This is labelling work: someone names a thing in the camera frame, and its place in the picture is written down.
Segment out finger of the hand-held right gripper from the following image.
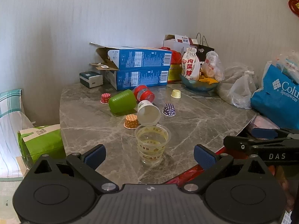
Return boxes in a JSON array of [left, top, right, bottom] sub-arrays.
[[223, 135, 291, 155], [252, 127, 299, 140]]

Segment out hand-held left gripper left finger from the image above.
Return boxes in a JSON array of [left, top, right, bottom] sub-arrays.
[[35, 144, 116, 194]]

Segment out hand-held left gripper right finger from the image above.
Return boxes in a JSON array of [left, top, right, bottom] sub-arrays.
[[179, 144, 267, 193]]

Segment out white paper cup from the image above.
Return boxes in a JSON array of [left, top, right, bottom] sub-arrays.
[[137, 100, 161, 125]]

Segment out orange polka-dot baking cup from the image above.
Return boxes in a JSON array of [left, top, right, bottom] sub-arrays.
[[124, 114, 139, 130]]

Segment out clear plastic cup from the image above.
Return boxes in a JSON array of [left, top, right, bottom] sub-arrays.
[[134, 124, 172, 166]]

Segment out purple polka-dot baking cup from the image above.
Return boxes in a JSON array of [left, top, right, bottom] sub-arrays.
[[162, 103, 176, 117]]

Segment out green plastic cup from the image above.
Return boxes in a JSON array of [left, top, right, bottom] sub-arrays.
[[108, 89, 137, 115]]

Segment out pink packet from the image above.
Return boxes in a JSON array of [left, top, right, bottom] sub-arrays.
[[247, 115, 277, 134]]

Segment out red plastic stool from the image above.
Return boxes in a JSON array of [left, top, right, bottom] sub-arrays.
[[163, 148, 226, 188]]

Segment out blue shopping bag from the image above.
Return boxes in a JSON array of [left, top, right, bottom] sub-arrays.
[[250, 61, 299, 130]]

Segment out clear plastic bag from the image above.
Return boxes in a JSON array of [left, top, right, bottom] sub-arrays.
[[217, 62, 260, 109]]

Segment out green and white paper bag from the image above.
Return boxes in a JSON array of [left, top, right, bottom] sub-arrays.
[[17, 124, 67, 164]]

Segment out blue ceramic bowl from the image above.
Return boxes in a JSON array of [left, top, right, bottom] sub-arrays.
[[180, 74, 221, 93]]

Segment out yellow snack packet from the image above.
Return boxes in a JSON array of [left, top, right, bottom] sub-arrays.
[[198, 77, 219, 86]]

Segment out white packets in bag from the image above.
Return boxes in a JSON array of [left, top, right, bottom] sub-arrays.
[[271, 50, 299, 85]]

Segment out green and white tissue box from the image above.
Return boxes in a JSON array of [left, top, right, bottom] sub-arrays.
[[79, 71, 104, 89]]

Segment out red lidded plastic jar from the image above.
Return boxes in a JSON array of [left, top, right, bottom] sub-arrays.
[[133, 85, 155, 103]]

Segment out clear bag of snacks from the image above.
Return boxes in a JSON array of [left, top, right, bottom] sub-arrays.
[[201, 51, 225, 82]]

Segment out striped white bedding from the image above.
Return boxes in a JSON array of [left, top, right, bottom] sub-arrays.
[[0, 111, 35, 182]]

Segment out red and yellow box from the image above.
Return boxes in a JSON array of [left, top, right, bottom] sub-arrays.
[[161, 47, 183, 83]]

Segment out plaid pillow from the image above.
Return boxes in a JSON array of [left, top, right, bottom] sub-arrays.
[[0, 89, 25, 118]]

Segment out black paper gift bag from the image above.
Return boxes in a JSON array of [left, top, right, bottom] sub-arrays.
[[192, 33, 215, 62]]

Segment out open-flap blue cardboard box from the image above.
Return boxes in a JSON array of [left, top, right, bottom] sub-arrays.
[[90, 42, 173, 71]]

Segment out white and red carton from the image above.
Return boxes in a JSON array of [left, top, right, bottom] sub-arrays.
[[163, 35, 199, 55]]

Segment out red knot decoration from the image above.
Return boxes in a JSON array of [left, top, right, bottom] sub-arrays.
[[288, 0, 299, 17]]

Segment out white drawstring pouch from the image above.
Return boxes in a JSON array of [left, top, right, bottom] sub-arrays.
[[181, 47, 201, 81]]

